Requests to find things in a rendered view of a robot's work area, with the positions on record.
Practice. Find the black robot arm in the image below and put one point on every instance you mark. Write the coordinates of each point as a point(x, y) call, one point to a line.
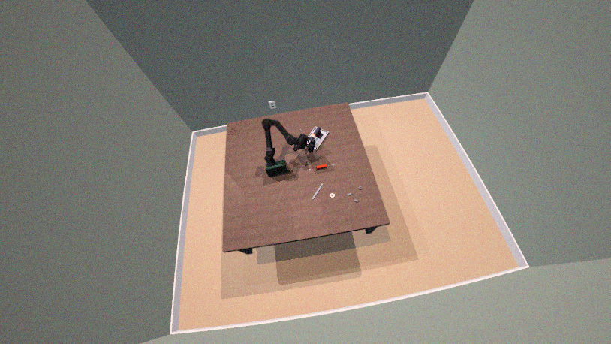
point(291, 140)

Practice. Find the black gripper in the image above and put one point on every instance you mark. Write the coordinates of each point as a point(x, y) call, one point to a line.
point(310, 147)

